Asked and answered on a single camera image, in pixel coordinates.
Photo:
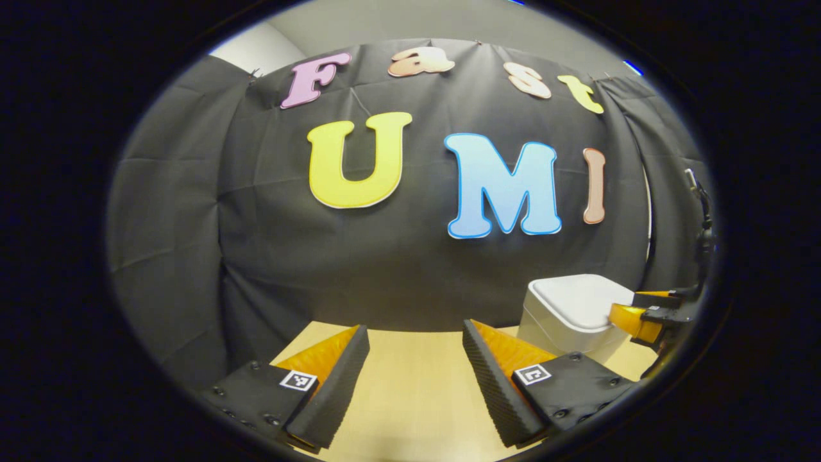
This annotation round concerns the black backdrop cloth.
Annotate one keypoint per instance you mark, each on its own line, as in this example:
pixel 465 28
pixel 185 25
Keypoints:
pixel 256 224

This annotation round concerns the ceiling light panel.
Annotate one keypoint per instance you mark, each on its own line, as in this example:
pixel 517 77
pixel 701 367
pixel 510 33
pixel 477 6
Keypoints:
pixel 633 67

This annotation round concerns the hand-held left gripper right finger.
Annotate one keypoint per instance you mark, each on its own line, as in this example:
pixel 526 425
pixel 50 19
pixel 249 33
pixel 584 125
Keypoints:
pixel 497 398

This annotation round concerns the white desktop garbage bin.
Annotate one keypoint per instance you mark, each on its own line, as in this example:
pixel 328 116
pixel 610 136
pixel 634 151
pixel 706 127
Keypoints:
pixel 564 301

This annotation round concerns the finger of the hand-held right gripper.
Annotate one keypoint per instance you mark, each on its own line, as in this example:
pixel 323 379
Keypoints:
pixel 657 296
pixel 632 321

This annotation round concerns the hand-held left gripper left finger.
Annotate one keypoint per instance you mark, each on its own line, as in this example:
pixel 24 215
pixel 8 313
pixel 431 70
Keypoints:
pixel 335 391

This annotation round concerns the wooden desktop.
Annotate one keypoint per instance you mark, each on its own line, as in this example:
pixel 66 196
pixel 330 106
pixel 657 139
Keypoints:
pixel 417 398

